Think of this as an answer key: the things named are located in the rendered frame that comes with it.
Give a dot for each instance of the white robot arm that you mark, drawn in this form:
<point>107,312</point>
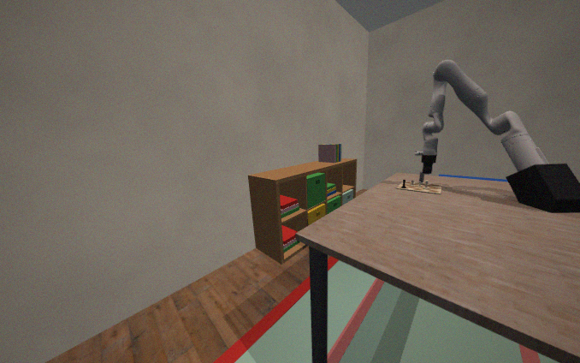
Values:
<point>519,146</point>

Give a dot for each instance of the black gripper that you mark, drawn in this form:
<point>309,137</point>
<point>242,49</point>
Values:
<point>428,159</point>

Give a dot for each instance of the wooden chessboard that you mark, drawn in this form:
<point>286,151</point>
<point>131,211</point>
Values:
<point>432,188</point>

